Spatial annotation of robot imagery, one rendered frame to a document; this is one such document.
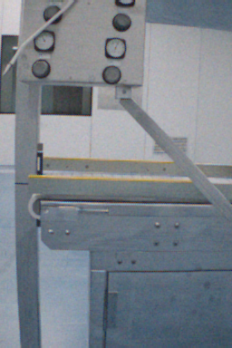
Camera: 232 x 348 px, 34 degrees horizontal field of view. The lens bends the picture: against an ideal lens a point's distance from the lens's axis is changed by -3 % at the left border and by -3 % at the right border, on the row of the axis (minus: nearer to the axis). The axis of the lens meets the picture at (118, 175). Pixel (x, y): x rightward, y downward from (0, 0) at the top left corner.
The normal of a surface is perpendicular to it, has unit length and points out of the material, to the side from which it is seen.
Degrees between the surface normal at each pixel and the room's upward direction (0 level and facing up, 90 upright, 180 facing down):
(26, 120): 90
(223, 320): 90
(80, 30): 90
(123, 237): 90
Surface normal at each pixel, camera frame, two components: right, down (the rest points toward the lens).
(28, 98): 0.08, 0.18
